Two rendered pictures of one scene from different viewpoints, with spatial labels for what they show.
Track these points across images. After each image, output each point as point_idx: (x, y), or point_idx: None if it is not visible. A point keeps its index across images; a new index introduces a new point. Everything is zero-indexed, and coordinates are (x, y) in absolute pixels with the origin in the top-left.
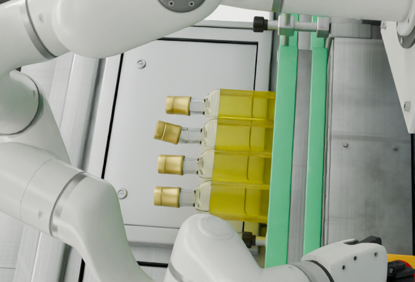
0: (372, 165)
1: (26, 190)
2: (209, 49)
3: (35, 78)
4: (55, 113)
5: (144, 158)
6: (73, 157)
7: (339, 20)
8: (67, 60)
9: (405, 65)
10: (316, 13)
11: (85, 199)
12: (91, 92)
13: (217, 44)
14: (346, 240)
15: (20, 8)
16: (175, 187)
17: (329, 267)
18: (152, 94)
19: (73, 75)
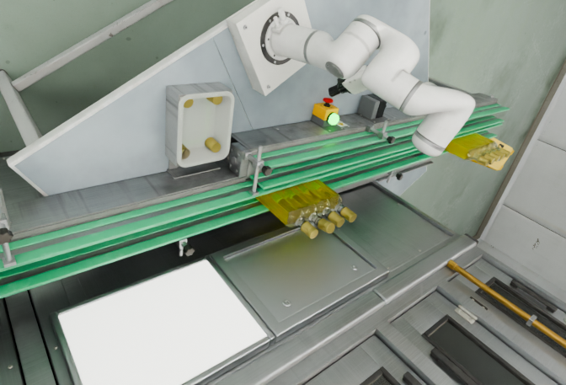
0: (290, 131)
1: None
2: (247, 276)
3: (349, 372)
4: (355, 334)
5: (330, 269)
6: (364, 298)
7: (218, 179)
8: (321, 355)
9: None
10: None
11: (428, 82)
12: (327, 317)
13: (240, 275)
14: (349, 78)
15: (422, 82)
16: (328, 250)
17: (365, 65)
18: (297, 286)
19: (328, 334)
